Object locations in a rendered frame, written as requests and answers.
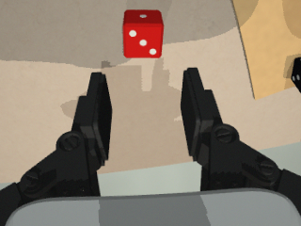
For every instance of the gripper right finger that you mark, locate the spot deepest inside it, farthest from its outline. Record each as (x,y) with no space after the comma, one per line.
(232,163)

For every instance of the black die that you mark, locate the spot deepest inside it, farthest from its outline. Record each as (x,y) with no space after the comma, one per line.
(296,74)

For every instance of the tan flat mat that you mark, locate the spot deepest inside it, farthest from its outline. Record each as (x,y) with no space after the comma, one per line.
(271,36)

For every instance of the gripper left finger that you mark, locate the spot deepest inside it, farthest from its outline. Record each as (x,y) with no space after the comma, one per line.
(66,169)

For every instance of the red die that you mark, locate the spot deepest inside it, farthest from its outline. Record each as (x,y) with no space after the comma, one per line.
(143,33)

